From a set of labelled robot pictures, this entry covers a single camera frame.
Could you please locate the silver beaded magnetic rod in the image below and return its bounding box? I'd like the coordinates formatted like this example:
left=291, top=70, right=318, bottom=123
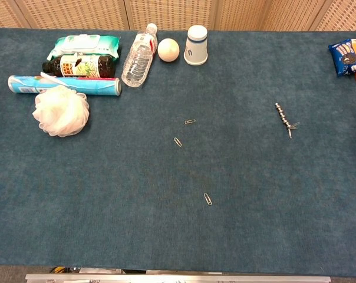
left=274, top=102, right=292, bottom=130

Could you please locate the teal felt table cloth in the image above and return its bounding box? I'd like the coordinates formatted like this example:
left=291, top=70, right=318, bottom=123
left=0, top=27, right=356, bottom=278

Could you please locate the blue plastic wrap roll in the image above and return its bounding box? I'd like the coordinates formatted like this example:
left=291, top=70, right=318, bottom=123
left=8, top=75, right=123, bottom=97

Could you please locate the dark brown sauce bottle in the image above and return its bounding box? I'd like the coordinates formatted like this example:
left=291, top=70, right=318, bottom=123
left=42, top=54, right=116, bottom=79

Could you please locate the aluminium profile rail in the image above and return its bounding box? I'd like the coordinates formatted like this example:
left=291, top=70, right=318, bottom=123
left=25, top=274, right=332, bottom=283

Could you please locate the clear plastic water bottle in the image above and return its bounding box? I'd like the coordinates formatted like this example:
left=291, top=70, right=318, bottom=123
left=121, top=22, right=159, bottom=88

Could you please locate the blue cookie packet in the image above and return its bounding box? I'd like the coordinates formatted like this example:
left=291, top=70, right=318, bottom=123
left=328, top=38, right=356, bottom=77

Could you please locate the white mesh bath sponge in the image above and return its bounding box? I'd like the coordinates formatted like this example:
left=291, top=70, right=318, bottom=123
left=32, top=85, right=90, bottom=138

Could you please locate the cream white ball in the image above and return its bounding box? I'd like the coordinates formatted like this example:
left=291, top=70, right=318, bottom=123
left=157, top=38, right=180, bottom=62

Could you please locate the woven rattan folding screen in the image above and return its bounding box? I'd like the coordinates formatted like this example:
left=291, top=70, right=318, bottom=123
left=0, top=0, right=356, bottom=32

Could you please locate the green white wet wipes pack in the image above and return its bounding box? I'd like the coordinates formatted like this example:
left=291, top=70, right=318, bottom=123
left=47, top=34, right=121, bottom=62

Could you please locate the white paper cup blue print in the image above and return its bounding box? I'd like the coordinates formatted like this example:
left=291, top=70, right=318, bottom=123
left=183, top=25, right=209, bottom=66

